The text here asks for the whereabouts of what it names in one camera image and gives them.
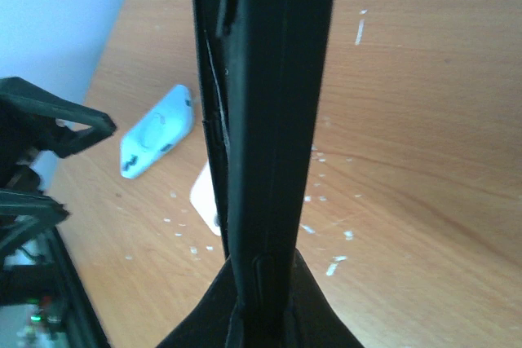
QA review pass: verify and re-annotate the pink phone case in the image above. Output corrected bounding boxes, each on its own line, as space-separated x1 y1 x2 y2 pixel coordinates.
189 162 221 236

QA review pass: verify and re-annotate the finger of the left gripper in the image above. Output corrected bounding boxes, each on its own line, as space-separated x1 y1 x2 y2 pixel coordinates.
1 189 69 258
1 77 117 158

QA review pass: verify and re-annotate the black phone case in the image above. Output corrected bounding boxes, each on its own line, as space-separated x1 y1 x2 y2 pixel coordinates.
217 0 333 347

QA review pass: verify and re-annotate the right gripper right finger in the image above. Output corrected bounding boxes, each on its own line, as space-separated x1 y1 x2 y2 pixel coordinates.
282 251 363 348

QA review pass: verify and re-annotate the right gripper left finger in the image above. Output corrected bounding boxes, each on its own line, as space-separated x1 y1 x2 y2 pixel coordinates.
158 259 245 347

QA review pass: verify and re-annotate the light blue phone case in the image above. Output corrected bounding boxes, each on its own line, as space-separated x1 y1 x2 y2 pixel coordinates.
120 85 194 179

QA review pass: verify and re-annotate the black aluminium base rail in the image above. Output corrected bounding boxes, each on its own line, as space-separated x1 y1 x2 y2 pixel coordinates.
0 225 111 348

